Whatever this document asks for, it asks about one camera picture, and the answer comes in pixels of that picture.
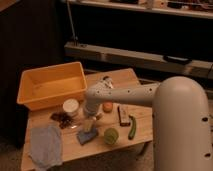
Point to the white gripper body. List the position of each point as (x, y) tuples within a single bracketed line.
[(90, 114)]

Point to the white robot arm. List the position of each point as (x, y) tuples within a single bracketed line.
[(181, 126)]

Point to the green plastic cup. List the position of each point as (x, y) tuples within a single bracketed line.
[(110, 136)]

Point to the orange small bowl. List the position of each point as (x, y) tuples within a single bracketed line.
[(107, 107)]

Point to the blue sponge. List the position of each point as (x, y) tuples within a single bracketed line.
[(84, 138)]

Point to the dark dried fruit pile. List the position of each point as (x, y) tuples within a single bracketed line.
[(62, 118)]

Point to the brown chocolate bar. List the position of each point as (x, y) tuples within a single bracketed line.
[(123, 115)]

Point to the wooden side table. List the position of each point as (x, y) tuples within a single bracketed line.
[(72, 149)]

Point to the green cucumber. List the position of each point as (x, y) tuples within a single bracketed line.
[(133, 128)]

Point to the yellow plastic bin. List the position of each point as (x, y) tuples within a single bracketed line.
[(50, 86)]

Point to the grey folded cloth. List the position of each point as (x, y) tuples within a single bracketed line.
[(45, 147)]

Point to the grey low shelf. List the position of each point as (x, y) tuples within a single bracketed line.
[(138, 59)]

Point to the white handled spoon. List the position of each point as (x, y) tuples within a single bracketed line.
[(108, 81)]

